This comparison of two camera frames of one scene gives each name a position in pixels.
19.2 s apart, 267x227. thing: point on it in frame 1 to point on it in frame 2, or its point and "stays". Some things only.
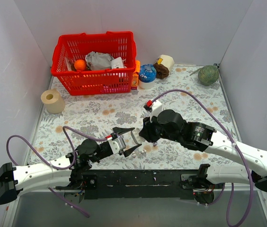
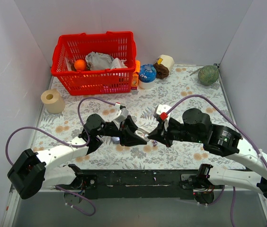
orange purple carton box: x=135 y=75 stays
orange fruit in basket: x=79 y=65 stays
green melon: x=208 y=75 stays
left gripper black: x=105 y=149 to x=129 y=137
